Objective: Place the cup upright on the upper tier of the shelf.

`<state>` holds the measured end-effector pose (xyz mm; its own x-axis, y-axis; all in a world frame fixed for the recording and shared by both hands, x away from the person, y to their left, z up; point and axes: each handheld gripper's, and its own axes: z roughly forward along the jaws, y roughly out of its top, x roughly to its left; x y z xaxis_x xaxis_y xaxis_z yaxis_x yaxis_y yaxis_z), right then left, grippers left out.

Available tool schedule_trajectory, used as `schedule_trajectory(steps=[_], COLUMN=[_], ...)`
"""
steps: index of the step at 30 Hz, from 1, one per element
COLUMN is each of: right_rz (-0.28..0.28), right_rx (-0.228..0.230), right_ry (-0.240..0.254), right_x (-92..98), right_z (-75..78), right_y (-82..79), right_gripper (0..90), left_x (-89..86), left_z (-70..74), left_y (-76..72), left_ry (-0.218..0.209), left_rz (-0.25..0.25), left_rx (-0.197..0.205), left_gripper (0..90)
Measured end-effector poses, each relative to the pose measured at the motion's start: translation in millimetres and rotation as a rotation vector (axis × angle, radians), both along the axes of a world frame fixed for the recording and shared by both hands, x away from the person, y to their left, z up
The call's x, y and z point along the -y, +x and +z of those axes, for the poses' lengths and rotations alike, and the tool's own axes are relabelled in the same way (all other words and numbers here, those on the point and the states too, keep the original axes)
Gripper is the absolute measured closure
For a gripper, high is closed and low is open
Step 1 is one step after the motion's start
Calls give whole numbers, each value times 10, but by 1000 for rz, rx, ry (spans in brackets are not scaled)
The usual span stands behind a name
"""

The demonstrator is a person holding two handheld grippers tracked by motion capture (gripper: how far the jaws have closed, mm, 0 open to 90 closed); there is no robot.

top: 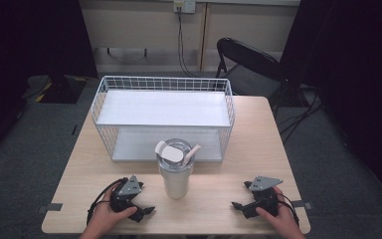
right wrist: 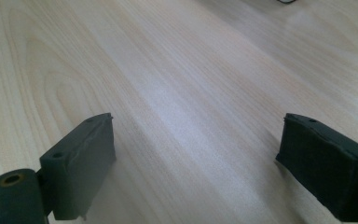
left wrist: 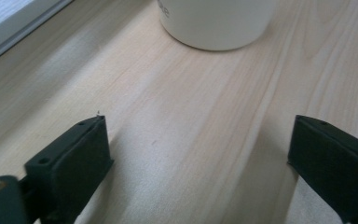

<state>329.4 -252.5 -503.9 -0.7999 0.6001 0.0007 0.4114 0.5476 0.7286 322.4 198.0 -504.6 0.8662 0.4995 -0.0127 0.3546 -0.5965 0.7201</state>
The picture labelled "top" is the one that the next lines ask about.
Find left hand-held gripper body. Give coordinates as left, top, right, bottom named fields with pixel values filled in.
left=109, top=174, right=144, bottom=214

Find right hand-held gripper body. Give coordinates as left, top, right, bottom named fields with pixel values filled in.
left=248, top=175, right=284, bottom=217

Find person's right hand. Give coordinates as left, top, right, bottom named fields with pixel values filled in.
left=254, top=185, right=300, bottom=234

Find person's left hand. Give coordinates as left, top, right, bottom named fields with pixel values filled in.
left=88, top=184, right=139, bottom=233

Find white tumbler cup with straw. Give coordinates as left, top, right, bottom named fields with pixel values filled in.
left=154, top=137, right=203, bottom=200

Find grey tape strip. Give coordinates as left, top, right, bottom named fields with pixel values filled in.
left=36, top=202, right=64, bottom=214
left=290, top=199, right=314, bottom=210

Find dark stand base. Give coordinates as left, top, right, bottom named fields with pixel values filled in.
left=22, top=74, right=90, bottom=105

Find black folding chair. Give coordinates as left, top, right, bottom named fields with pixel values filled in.
left=215, top=37, right=290, bottom=102

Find dark curtain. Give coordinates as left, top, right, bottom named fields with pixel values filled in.
left=0, top=0, right=99, bottom=167
left=279, top=0, right=382, bottom=203

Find right hand-held gripper cable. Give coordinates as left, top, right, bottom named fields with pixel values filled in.
left=276, top=191, right=300, bottom=225

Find hand-held gripper cable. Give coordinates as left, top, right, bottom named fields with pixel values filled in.
left=276, top=191, right=300, bottom=225
left=86, top=177, right=127, bottom=226

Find left hand-held gripper cable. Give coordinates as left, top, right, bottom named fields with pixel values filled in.
left=86, top=177, right=127, bottom=226

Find white wire shelf rack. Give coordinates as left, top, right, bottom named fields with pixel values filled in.
left=90, top=75, right=237, bottom=164

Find black floor cables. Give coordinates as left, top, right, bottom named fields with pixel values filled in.
left=278, top=89, right=325, bottom=144

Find black wall socket cable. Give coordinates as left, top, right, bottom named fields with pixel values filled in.
left=176, top=7, right=201, bottom=79

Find white wall socket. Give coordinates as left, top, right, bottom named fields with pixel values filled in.
left=173, top=0, right=197, bottom=15

